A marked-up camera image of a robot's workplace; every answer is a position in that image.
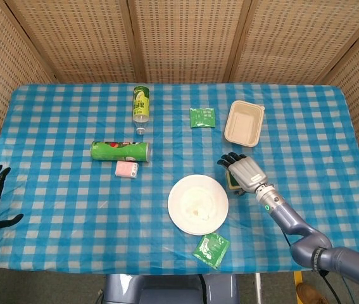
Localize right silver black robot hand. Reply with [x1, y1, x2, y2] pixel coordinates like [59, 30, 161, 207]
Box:
[217, 152, 268, 195]

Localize green yellow sponge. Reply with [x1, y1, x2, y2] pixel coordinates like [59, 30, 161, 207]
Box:
[225, 169, 246, 196]

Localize white round plate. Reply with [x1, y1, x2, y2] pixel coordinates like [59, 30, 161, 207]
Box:
[167, 174, 230, 236]

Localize beige rectangular food container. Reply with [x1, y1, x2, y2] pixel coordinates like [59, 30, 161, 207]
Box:
[224, 100, 266, 148]

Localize flat green sachet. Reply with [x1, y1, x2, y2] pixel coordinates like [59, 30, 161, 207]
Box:
[189, 107, 217, 129]

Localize crumpled green sachet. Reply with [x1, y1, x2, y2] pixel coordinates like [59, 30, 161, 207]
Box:
[192, 232, 231, 270]

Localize blue white checkered tablecloth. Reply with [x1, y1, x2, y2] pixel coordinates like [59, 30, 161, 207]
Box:
[0, 82, 359, 275]

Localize white table leg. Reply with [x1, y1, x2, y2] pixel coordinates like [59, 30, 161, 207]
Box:
[255, 272, 263, 304]

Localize pink tissue pack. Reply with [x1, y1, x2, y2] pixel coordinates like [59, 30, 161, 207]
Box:
[115, 160, 139, 179]

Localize plastic bottle yellow-green label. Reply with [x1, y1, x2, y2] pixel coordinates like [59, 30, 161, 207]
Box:
[132, 85, 151, 136]

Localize green chips can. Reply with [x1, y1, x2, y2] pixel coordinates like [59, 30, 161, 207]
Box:
[90, 141, 153, 163]

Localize brown shoe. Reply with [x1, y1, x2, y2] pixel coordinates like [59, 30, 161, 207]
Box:
[295, 282, 329, 304]

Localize blue-grey robot torso base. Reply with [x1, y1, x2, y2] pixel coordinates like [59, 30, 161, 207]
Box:
[103, 273, 240, 304]

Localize woven bamboo folding screen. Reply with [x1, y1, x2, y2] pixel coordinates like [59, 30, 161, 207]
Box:
[0, 0, 359, 178]

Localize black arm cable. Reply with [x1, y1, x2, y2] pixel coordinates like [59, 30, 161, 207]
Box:
[281, 232, 342, 304]

